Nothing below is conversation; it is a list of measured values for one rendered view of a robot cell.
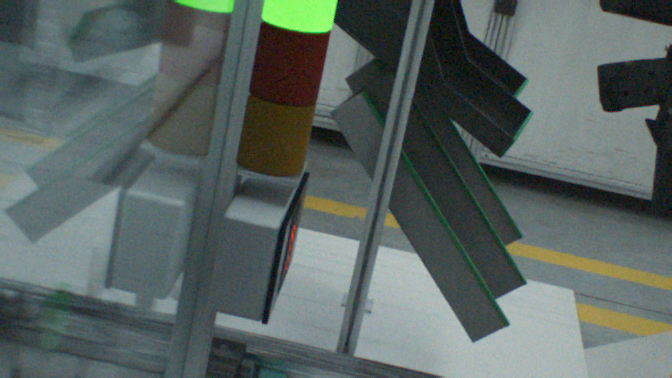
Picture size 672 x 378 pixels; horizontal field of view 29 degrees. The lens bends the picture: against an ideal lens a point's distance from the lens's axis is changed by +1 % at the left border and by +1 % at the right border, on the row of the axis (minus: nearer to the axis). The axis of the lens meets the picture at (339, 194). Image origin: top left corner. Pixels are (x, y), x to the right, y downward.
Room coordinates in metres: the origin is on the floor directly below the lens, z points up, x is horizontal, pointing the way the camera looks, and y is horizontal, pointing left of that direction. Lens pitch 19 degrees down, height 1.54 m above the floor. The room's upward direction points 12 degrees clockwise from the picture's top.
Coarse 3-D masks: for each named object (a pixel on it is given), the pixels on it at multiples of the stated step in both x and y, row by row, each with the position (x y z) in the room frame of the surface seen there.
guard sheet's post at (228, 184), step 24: (264, 0) 0.83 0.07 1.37; (240, 72) 0.83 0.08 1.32; (240, 96) 0.83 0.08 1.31; (240, 120) 0.83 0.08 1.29; (216, 192) 0.83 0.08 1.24; (216, 216) 0.83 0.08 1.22; (216, 240) 0.83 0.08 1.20; (216, 312) 0.86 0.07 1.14; (192, 336) 0.83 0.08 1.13; (192, 360) 0.83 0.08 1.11
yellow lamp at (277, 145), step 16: (256, 112) 0.83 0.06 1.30; (272, 112) 0.82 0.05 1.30; (288, 112) 0.82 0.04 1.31; (304, 112) 0.83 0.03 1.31; (256, 128) 0.82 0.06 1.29; (272, 128) 0.82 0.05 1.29; (288, 128) 0.82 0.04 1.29; (304, 128) 0.83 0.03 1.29; (240, 144) 0.83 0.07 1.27; (256, 144) 0.82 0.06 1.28; (272, 144) 0.82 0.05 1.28; (288, 144) 0.83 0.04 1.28; (304, 144) 0.84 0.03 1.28; (240, 160) 0.83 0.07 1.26; (256, 160) 0.82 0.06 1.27; (272, 160) 0.82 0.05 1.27; (288, 160) 0.83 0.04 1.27; (304, 160) 0.84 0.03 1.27
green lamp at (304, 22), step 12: (276, 0) 0.83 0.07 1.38; (288, 0) 0.82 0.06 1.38; (300, 0) 0.82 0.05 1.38; (312, 0) 0.82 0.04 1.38; (324, 0) 0.83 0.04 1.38; (336, 0) 0.84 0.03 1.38; (264, 12) 0.83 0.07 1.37; (276, 12) 0.82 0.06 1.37; (288, 12) 0.82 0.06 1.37; (300, 12) 0.82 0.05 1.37; (312, 12) 0.82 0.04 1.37; (324, 12) 0.83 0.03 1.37; (276, 24) 0.82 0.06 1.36; (288, 24) 0.82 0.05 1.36; (300, 24) 0.82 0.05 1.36; (312, 24) 0.83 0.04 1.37; (324, 24) 0.83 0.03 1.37
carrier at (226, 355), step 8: (216, 344) 1.14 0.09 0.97; (224, 344) 1.14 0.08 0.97; (232, 344) 1.15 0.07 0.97; (240, 344) 1.15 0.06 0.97; (216, 352) 1.13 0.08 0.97; (224, 352) 1.13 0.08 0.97; (232, 352) 1.13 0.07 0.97; (240, 352) 1.14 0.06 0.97; (216, 360) 1.11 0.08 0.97; (224, 360) 1.11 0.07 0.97; (232, 360) 1.12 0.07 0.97; (240, 360) 1.12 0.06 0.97; (208, 368) 1.09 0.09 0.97; (216, 368) 1.09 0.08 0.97; (224, 368) 1.10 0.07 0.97; (232, 368) 1.10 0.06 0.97; (208, 376) 1.07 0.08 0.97; (216, 376) 1.08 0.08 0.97; (224, 376) 1.08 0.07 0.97; (232, 376) 1.08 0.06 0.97
